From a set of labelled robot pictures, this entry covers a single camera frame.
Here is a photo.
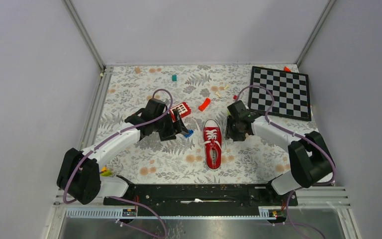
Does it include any red white window brick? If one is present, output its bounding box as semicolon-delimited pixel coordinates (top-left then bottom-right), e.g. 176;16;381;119
170;102;191;122

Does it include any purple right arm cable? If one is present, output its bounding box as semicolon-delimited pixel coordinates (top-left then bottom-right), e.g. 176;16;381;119
235;85;337;239

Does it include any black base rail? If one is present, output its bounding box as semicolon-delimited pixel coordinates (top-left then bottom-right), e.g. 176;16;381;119
123;184;288;217

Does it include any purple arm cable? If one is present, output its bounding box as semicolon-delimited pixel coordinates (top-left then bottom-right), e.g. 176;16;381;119
62;89;174;239
235;85;337;239

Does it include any yellow green block stack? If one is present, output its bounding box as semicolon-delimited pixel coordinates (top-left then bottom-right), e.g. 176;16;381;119
100;167;112;177

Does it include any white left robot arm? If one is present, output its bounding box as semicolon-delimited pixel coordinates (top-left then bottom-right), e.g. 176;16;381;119
56;99;189;205

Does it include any orange red curved block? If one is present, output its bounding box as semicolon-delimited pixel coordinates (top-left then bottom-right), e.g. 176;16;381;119
198;98;211;112

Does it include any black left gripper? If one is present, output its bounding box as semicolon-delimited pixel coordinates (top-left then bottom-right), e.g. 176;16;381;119
153;110;189;141

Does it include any floral patterned table mat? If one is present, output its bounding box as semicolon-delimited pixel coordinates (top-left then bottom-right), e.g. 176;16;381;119
95;65;290;184

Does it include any black grey chessboard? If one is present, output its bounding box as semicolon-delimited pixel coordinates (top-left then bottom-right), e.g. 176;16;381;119
248;66;312;121

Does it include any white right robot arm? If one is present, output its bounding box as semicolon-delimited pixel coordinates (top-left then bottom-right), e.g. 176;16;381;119
225;100;335;205

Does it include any blue plastic toy piece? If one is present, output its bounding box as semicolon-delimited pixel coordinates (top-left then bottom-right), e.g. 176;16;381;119
184;129;193;138

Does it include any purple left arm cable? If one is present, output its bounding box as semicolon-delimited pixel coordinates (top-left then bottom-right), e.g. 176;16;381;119
62;89;174;239

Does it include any red canvas sneaker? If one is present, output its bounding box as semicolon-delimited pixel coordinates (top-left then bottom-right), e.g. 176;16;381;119
202;119;222;170

